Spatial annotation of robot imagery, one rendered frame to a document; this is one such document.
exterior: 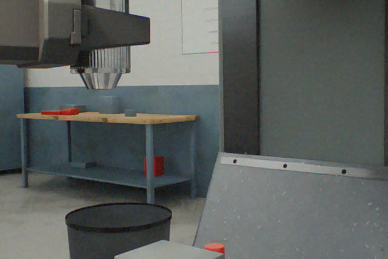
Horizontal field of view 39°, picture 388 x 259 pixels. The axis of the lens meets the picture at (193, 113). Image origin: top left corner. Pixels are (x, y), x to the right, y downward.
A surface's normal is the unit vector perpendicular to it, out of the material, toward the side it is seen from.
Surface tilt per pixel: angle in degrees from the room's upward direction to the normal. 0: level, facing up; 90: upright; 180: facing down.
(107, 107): 90
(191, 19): 90
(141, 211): 86
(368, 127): 90
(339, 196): 63
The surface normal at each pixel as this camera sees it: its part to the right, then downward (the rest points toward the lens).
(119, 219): 0.10, -0.01
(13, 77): 0.77, 0.02
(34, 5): 0.47, 0.04
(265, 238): -0.59, -0.40
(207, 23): -0.63, 0.05
